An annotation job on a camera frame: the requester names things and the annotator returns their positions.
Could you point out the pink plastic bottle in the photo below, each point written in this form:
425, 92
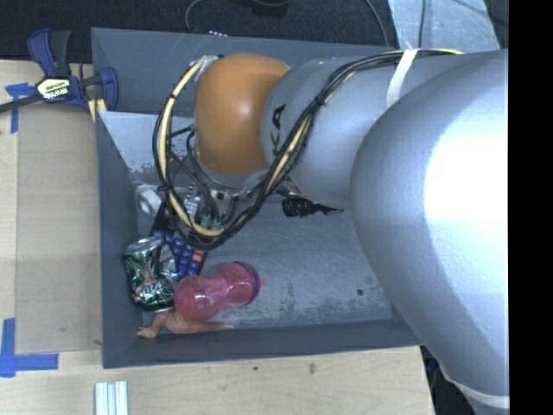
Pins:
211, 292

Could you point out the grey metal bin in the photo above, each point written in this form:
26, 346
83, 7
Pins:
311, 257

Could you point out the flesh-coloured toy figure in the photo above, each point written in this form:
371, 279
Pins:
181, 324

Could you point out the pale wood flat board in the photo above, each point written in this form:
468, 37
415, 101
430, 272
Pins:
56, 231

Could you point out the white tape roll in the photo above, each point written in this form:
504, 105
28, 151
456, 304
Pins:
148, 201

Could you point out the crushed green soda can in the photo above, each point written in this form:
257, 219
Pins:
149, 275

